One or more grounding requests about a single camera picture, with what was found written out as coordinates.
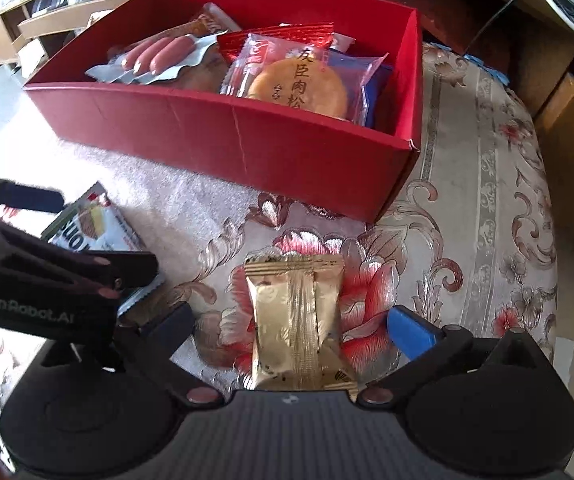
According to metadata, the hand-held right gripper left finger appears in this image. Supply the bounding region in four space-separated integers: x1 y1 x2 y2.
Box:
32 302 225 409

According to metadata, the gold foil snack packet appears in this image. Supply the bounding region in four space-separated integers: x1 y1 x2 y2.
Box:
244 254 359 392

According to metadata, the blue cloth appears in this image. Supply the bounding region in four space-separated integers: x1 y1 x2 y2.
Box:
437 42 510 86

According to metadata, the black cable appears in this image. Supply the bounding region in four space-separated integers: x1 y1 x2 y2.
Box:
462 0 530 56

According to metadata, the red foil snack packet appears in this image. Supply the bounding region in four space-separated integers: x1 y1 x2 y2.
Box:
216 22 355 63

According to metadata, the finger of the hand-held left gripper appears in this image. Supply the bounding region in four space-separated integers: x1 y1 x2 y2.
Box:
0 167 68 216
0 219 160 302

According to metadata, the white paper sheet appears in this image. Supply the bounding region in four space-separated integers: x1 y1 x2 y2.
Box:
552 337 574 391

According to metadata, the red cardboard box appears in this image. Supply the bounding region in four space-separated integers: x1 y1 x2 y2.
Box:
22 0 423 223

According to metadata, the red orange snack bag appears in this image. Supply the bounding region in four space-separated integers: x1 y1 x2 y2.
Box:
219 32 390 125

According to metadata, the sausage packet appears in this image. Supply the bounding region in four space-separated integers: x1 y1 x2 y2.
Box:
84 32 223 86

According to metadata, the blue foil snack packet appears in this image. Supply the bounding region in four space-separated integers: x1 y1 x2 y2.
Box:
327 47 395 131

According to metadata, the floral tablecloth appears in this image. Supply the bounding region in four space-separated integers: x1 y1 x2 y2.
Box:
0 42 558 461

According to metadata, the green white cake packet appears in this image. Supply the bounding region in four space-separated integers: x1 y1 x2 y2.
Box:
41 181 168 321

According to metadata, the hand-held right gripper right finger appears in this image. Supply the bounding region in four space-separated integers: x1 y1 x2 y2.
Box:
357 305 560 409

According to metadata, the brown snack packet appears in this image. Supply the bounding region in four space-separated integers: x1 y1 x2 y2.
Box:
189 2 243 36

